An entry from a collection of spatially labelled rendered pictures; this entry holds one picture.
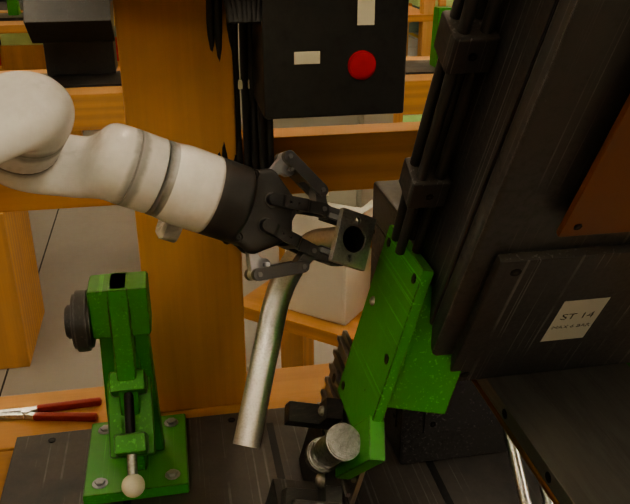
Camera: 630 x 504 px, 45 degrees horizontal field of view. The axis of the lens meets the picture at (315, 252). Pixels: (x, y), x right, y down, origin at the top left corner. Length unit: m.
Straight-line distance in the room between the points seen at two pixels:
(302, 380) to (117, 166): 0.67
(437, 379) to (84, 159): 0.40
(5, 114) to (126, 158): 0.10
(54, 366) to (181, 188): 2.43
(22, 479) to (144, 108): 0.51
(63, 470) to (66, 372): 1.94
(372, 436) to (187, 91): 0.49
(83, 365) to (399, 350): 2.38
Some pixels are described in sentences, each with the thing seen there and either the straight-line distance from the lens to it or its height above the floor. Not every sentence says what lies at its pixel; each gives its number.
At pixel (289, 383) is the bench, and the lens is 1.24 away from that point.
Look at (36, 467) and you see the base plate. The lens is 1.11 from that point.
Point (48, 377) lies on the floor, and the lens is 3.01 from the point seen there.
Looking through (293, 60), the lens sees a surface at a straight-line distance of 0.89.
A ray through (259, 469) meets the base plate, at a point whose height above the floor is 0.90.
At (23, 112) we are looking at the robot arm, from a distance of 0.64.
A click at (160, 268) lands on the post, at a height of 1.12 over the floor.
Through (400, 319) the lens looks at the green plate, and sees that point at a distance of 0.74.
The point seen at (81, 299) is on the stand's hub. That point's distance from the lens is 0.94.
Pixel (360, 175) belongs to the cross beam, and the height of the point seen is 1.21.
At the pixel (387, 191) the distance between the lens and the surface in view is 1.00.
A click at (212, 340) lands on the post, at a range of 1.13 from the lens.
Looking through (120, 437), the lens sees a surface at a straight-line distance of 0.97.
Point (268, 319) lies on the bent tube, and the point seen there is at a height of 1.16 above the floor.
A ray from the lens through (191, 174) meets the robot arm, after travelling 0.68.
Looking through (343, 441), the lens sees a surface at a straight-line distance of 0.79.
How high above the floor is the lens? 1.57
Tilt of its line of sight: 24 degrees down
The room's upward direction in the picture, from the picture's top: straight up
